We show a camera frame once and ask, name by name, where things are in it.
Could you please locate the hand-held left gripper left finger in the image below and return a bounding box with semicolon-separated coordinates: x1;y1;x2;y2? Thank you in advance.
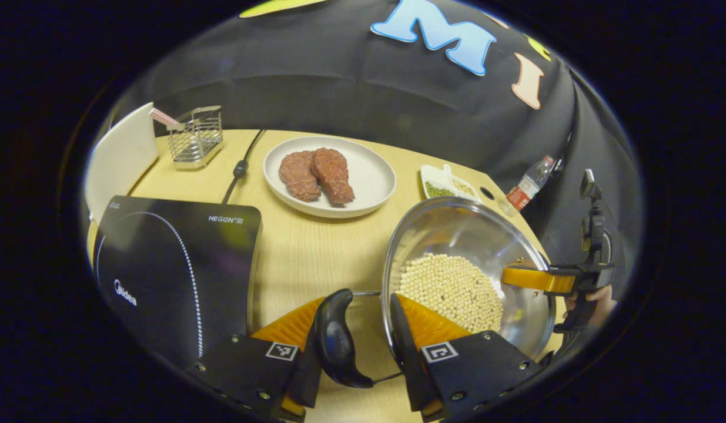
186;296;328;421

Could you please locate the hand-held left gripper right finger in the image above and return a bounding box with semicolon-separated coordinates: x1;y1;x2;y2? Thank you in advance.
389;293;543;421

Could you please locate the steel pot with beans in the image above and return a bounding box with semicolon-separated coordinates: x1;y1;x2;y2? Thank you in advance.
313;197;557;388

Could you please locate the black induction cooktop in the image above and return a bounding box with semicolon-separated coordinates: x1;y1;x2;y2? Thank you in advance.
92;196;263;371

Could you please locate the clear plastic bottle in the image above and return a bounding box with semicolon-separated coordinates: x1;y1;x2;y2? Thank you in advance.
499;155;556;217

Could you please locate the white divided bean dish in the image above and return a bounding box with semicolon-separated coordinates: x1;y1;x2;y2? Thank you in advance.
420;164;481;203

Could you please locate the white round plate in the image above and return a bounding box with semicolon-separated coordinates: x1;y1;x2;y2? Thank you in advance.
263;136;397;219

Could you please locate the brown steak piece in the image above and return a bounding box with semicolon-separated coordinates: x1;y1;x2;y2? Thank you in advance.
279;151;322;202
312;147;356;205

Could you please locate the white toaster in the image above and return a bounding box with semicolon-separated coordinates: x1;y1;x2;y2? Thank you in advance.
85;103;159;224

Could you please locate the pink striped straw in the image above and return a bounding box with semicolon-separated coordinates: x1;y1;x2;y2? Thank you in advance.
149;108;184;131

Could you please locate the black power cable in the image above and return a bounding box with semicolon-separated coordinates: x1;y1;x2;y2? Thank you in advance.
222;129;266;205

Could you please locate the wire mesh utensil holder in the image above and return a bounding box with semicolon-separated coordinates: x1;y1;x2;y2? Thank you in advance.
168;106;224;170

